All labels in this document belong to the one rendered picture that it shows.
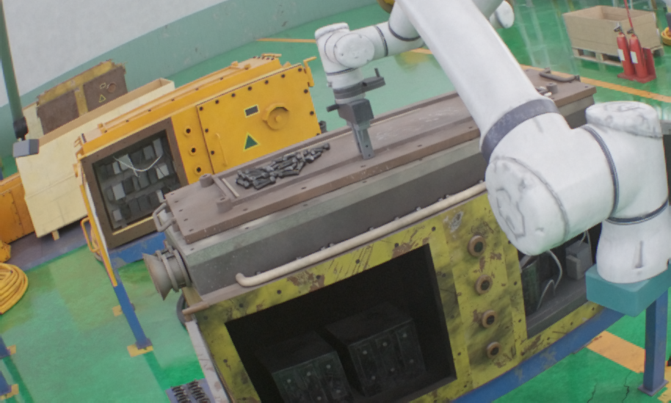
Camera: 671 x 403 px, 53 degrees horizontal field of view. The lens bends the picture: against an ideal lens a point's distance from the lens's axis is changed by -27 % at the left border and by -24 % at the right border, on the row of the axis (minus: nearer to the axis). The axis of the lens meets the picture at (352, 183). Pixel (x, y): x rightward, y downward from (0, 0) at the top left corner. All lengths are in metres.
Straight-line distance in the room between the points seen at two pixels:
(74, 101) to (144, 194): 5.65
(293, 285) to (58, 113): 8.55
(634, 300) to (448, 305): 1.01
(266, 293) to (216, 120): 2.75
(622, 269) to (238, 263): 1.07
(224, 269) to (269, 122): 2.77
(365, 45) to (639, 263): 0.99
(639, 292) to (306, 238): 1.06
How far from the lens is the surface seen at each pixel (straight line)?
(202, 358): 1.73
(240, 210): 2.11
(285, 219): 2.04
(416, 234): 2.09
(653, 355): 3.04
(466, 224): 2.16
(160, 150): 4.77
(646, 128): 1.23
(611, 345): 3.57
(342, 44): 1.98
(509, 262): 2.27
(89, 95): 10.38
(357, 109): 2.12
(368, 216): 2.11
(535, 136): 1.18
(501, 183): 1.18
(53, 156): 7.79
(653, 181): 1.26
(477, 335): 2.29
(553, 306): 2.49
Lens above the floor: 1.98
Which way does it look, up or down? 17 degrees down
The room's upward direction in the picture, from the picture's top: 16 degrees counter-clockwise
